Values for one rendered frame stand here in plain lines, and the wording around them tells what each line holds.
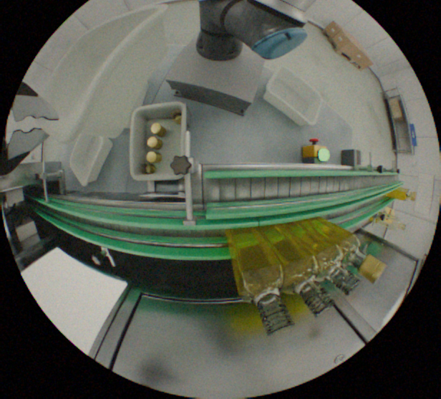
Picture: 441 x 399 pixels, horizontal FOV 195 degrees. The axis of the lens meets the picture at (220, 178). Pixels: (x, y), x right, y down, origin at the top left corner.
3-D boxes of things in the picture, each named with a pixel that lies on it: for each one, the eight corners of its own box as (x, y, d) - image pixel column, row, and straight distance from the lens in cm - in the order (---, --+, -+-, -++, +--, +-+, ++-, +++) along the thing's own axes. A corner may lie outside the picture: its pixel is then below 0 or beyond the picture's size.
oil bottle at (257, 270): (225, 234, 35) (241, 312, 20) (225, 214, 32) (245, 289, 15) (245, 232, 36) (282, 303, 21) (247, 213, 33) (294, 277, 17)
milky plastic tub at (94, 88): (99, 54, 38) (80, 34, 36) (187, 49, 23) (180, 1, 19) (61, 127, 35) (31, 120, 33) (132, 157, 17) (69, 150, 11)
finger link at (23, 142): (49, 122, 28) (8, 125, 26) (60, 124, 22) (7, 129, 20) (47, 142, 28) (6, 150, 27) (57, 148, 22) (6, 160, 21)
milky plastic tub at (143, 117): (144, 178, 49) (130, 180, 42) (144, 117, 53) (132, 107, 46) (190, 177, 43) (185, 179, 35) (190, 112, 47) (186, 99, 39)
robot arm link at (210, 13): (224, 13, 54) (228, -18, 49) (255, 31, 46) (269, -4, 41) (190, 23, 47) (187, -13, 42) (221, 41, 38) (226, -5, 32)
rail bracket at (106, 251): (122, 249, 50) (99, 274, 43) (117, 231, 47) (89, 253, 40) (132, 251, 48) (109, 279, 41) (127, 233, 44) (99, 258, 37)
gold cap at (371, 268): (367, 261, 30) (383, 271, 30) (356, 276, 29) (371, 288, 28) (371, 249, 28) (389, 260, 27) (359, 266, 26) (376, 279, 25)
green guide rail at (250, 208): (207, 205, 31) (205, 219, 23) (207, 202, 31) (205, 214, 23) (398, 181, 176) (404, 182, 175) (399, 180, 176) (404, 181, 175)
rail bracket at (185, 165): (189, 210, 32) (175, 238, 21) (186, 140, 31) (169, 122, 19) (201, 210, 31) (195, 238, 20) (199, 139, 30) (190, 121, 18)
